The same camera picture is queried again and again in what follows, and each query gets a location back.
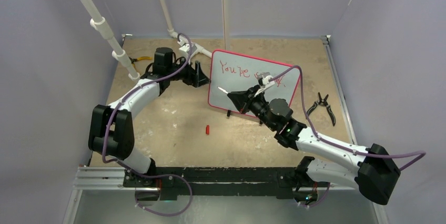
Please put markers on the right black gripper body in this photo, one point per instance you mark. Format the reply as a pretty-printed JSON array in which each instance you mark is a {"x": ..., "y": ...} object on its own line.
[{"x": 250, "y": 100}]

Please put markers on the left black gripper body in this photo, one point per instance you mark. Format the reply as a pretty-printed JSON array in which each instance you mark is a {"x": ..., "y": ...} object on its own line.
[{"x": 186, "y": 76}]

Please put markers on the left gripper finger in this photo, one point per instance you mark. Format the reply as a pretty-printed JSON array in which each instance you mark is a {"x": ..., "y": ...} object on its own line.
[
  {"x": 198, "y": 72},
  {"x": 202, "y": 80}
]

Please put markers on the red whiteboard marker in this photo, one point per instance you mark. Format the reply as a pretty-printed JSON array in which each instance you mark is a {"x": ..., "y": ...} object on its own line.
[{"x": 223, "y": 90}]

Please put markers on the red-framed whiteboard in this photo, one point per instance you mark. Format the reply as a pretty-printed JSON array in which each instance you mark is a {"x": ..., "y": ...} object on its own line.
[{"x": 237, "y": 72}]

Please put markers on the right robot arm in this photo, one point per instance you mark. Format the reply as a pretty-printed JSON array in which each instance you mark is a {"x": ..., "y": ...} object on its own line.
[{"x": 371, "y": 170}]

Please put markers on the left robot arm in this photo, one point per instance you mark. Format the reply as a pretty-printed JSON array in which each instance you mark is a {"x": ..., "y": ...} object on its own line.
[{"x": 111, "y": 131}]

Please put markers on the black whiteboard easel stand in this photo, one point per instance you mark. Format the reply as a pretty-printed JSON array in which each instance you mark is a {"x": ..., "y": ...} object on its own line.
[{"x": 229, "y": 114}]

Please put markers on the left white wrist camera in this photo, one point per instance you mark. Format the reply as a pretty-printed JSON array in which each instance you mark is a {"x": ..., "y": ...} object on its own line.
[{"x": 185, "y": 48}]

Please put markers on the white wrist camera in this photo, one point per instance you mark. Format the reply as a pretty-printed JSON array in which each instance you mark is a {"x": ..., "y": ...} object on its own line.
[
  {"x": 264, "y": 82},
  {"x": 185, "y": 48}
]

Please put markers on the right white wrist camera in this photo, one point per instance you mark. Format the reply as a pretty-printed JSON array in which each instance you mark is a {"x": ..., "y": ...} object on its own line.
[{"x": 264, "y": 82}]

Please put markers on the yellow-handled pliers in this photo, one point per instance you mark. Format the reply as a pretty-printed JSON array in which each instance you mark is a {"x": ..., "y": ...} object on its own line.
[{"x": 138, "y": 59}]

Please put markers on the black-handled pliers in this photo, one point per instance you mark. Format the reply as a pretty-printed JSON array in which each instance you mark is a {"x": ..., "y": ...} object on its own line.
[{"x": 322, "y": 102}]

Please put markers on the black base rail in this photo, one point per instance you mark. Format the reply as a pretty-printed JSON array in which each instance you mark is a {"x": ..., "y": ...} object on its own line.
[{"x": 279, "y": 182}]

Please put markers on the aluminium extrusion frame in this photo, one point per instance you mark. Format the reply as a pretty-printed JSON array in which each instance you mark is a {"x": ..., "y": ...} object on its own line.
[{"x": 111, "y": 179}]

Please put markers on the white PVC pipe frame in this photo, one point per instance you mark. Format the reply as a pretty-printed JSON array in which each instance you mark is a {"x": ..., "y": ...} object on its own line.
[{"x": 99, "y": 23}]

